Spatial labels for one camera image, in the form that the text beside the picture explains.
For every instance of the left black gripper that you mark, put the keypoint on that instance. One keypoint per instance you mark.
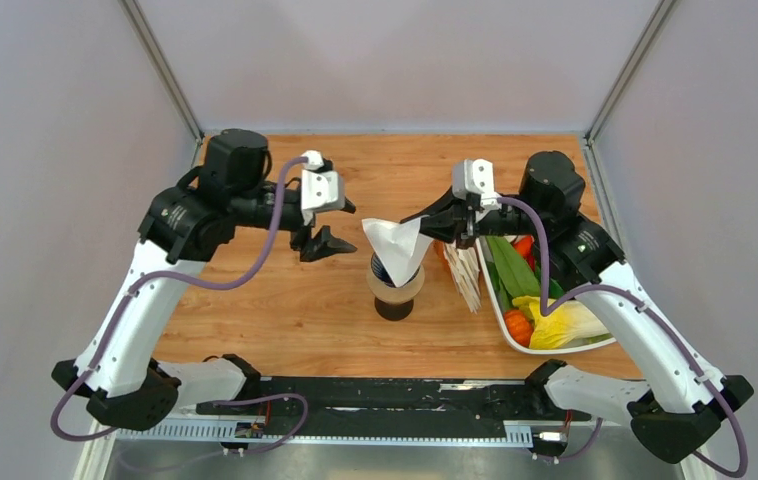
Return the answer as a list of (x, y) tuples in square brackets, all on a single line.
[(324, 244)]

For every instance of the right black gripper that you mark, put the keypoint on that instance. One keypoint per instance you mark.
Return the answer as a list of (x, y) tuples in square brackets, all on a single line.
[(449, 219)]

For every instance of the white paper coffee filter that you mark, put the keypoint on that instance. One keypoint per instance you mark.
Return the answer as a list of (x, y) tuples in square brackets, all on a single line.
[(400, 247)]

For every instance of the dark blue coffee dripper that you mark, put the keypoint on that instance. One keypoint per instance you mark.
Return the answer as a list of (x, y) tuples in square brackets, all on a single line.
[(380, 272)]

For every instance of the wooden ring dripper holder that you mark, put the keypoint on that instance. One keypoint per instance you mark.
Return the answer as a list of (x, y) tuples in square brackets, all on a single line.
[(395, 295)]

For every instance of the glass carafe red lid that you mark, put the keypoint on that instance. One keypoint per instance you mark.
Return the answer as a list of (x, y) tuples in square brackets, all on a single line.
[(393, 311)]

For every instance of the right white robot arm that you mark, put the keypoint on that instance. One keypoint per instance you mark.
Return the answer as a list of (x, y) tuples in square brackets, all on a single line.
[(682, 400)]

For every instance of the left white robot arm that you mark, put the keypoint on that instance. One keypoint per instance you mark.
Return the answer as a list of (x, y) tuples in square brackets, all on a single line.
[(123, 384)]

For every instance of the white plastic tray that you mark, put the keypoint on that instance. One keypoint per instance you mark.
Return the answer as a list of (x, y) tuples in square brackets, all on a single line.
[(483, 255)]

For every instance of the stack of paper filters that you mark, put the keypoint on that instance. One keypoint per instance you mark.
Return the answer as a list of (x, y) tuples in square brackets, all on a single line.
[(464, 268)]

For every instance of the red pepper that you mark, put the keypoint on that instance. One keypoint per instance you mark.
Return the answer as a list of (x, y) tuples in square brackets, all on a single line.
[(524, 247)]

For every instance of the green leaf vegetable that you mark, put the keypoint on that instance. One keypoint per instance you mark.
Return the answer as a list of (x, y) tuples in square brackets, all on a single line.
[(516, 276)]

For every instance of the orange tomato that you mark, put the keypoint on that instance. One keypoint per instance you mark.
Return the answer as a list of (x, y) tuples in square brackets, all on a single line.
[(519, 327)]

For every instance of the yellow napa cabbage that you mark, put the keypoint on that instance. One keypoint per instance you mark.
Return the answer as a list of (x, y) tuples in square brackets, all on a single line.
[(569, 324)]

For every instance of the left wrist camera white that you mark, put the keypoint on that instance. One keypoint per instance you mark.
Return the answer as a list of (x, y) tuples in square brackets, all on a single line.
[(321, 187)]

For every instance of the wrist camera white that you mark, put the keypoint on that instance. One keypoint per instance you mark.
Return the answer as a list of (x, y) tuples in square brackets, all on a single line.
[(321, 187), (473, 183)]

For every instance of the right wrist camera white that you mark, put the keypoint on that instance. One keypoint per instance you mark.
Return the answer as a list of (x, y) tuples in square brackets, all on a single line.
[(473, 183)]

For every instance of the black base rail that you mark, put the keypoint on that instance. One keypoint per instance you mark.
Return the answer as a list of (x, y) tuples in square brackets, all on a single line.
[(406, 409)]

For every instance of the aluminium frame post left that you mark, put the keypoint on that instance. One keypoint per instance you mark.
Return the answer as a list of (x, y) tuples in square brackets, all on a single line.
[(143, 30)]

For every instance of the aluminium frame post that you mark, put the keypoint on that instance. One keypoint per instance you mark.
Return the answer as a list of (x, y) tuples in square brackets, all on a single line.
[(647, 37), (143, 30)]

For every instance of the aluminium frame post right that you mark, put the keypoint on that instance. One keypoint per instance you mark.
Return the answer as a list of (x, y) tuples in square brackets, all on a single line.
[(647, 37)]

